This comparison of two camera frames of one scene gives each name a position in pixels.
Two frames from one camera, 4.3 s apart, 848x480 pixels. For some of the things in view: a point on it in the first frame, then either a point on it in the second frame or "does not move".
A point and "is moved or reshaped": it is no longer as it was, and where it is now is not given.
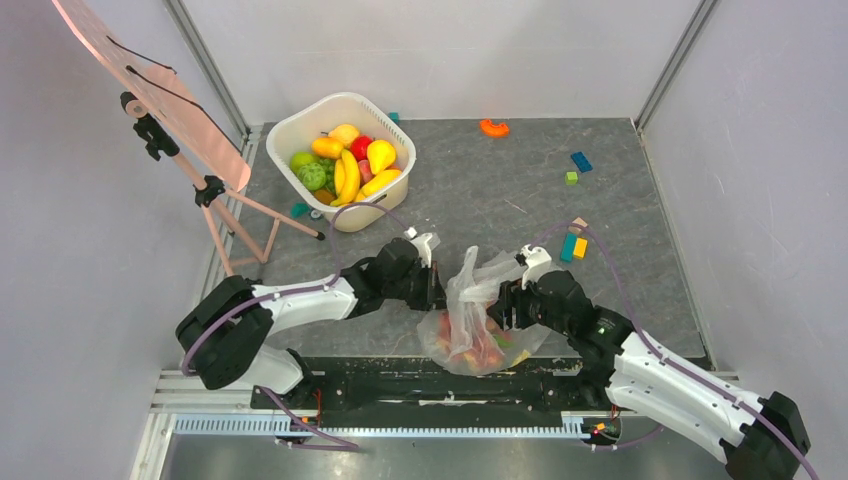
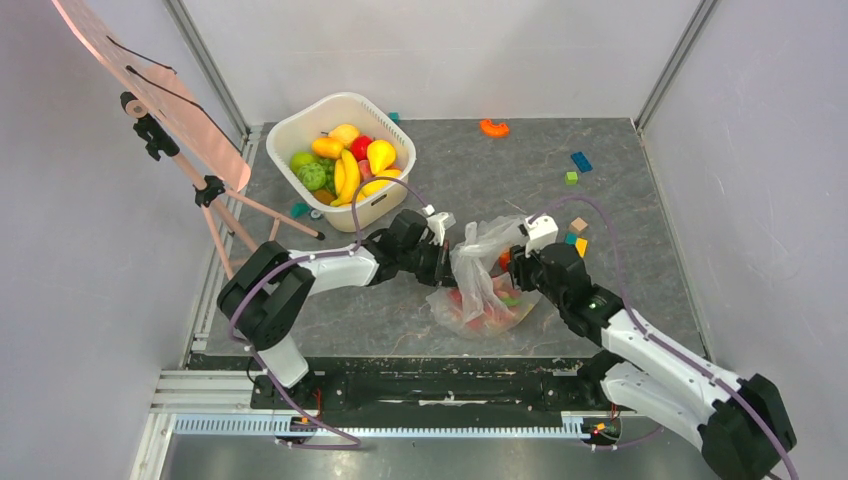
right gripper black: (513, 306) to (520, 266)
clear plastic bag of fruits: (467, 338) is moved or reshaped
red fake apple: (359, 147) does not move
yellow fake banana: (380, 182) does not move
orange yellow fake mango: (327, 147) does not move
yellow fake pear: (382, 155) does not move
